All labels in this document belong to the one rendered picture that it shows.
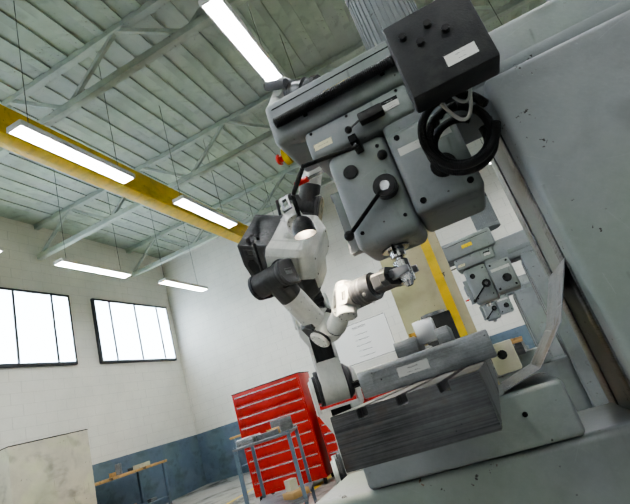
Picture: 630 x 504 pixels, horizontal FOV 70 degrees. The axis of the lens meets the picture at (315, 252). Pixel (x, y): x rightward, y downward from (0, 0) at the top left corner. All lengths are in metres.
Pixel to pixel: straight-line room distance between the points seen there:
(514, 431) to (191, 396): 11.94
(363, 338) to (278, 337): 2.20
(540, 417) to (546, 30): 0.98
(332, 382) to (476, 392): 1.22
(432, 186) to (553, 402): 0.59
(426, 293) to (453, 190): 1.87
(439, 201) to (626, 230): 0.42
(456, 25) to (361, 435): 0.89
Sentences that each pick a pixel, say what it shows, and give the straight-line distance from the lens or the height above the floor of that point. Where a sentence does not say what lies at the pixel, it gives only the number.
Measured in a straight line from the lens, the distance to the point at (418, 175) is 1.28.
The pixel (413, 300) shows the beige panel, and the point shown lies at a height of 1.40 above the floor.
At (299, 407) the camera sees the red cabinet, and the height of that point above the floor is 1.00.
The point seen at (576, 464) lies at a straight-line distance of 1.17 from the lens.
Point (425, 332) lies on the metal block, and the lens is 1.24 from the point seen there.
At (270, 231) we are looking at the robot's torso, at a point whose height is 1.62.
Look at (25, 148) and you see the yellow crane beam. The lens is 6.47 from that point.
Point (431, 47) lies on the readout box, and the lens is 1.15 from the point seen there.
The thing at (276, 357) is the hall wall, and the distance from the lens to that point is 11.48.
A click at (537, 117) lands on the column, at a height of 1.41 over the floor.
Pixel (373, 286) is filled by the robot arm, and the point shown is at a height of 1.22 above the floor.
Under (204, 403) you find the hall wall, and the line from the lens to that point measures 12.61.
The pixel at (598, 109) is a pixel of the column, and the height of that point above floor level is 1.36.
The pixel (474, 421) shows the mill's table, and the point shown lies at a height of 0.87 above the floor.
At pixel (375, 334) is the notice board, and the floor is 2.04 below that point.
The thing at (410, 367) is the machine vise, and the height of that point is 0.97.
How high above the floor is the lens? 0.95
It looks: 18 degrees up
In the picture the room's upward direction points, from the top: 18 degrees counter-clockwise
